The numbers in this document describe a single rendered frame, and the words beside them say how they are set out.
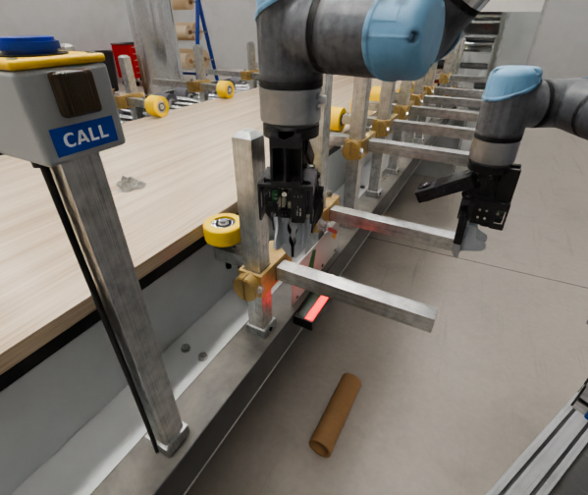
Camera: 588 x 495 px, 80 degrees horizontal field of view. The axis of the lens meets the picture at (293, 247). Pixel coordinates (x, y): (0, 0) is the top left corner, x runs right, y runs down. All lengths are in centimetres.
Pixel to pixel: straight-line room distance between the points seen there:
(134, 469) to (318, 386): 100
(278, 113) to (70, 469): 65
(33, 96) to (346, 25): 25
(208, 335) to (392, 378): 93
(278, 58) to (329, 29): 7
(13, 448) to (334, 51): 71
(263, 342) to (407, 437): 86
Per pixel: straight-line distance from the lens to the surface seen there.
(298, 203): 45
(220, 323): 89
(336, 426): 136
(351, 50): 37
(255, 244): 60
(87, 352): 73
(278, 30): 42
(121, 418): 79
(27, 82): 31
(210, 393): 67
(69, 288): 63
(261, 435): 142
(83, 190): 35
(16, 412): 71
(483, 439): 156
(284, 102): 43
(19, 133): 33
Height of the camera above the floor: 124
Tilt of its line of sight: 33 degrees down
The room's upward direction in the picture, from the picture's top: straight up
